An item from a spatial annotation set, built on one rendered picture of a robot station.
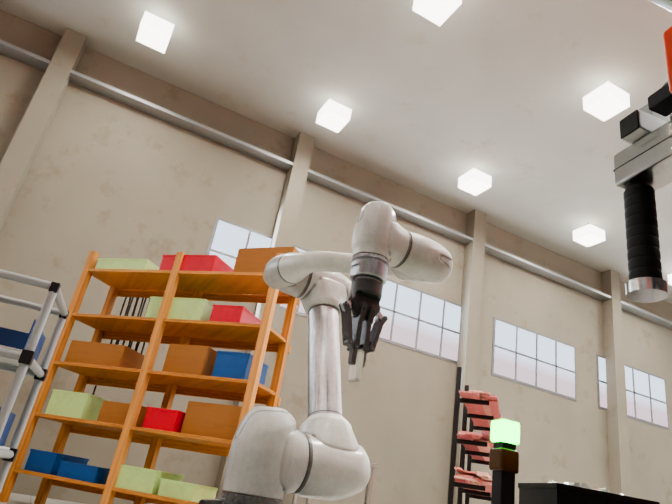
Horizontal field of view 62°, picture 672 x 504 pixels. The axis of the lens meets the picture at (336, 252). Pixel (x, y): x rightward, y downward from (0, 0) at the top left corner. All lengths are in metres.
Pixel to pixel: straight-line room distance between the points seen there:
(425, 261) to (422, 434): 8.96
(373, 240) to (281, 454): 0.58
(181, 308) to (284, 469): 4.70
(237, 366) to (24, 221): 4.48
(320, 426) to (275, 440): 0.17
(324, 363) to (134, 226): 7.47
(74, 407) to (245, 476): 5.11
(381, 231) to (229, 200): 8.27
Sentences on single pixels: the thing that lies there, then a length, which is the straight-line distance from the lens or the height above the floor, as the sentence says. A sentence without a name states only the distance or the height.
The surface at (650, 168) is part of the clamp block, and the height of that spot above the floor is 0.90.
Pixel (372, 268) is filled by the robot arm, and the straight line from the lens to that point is 1.30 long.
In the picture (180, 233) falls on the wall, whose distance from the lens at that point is 9.10.
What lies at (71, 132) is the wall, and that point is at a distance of 9.54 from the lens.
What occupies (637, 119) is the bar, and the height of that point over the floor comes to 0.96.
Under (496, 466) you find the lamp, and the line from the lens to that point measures 1.10.
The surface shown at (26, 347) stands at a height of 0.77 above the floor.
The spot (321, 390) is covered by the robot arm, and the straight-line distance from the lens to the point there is 1.66.
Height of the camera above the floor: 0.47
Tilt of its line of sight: 24 degrees up
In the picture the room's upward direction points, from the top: 10 degrees clockwise
